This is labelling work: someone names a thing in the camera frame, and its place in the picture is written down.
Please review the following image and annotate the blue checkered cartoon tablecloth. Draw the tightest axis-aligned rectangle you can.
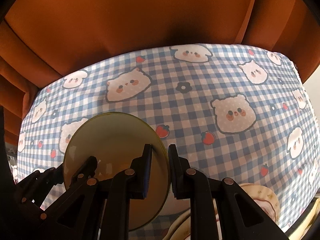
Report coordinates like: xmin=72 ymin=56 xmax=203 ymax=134
xmin=14 ymin=44 xmax=319 ymax=232

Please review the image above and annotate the rust orange curtain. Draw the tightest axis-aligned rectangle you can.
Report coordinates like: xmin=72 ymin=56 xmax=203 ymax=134
xmin=1 ymin=0 xmax=319 ymax=145

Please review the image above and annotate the large yellow floral plate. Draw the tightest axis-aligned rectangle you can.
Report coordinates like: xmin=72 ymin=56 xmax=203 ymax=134
xmin=163 ymin=209 xmax=191 ymax=240

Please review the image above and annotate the small yellow floral plate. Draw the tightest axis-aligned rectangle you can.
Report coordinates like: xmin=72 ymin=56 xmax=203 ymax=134
xmin=240 ymin=183 xmax=280 ymax=224

